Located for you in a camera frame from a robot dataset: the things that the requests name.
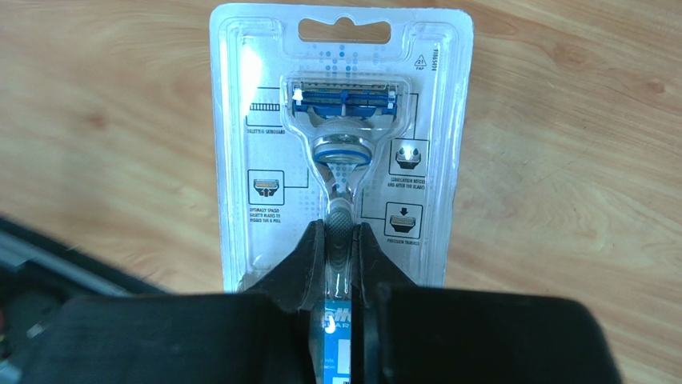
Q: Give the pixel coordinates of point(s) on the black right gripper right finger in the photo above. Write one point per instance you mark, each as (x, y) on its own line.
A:
(406, 333)

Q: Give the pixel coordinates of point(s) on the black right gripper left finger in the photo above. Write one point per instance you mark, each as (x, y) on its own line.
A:
(119, 329)

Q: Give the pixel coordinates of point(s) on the clear blue razor blister pack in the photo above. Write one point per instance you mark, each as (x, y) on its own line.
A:
(330, 120)

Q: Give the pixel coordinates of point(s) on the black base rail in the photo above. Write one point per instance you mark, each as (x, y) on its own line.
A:
(38, 276)

